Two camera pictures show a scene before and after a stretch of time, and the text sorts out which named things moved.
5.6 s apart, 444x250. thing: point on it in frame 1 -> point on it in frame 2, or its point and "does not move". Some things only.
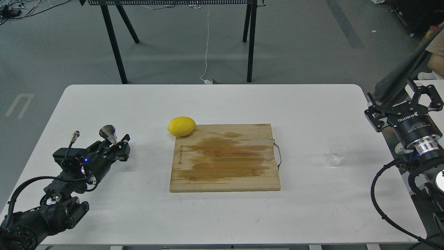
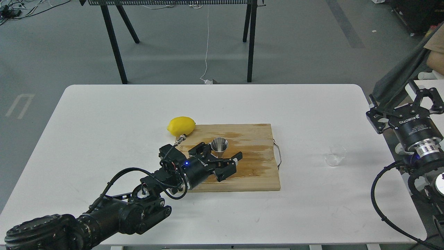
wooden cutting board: [221, 157] does not move
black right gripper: [412, 121] does not move
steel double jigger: [108, 131] -> [219, 145]
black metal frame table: [251, 7] does not move
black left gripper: [94, 162] -> [196, 170]
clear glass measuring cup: [338, 152] does not move
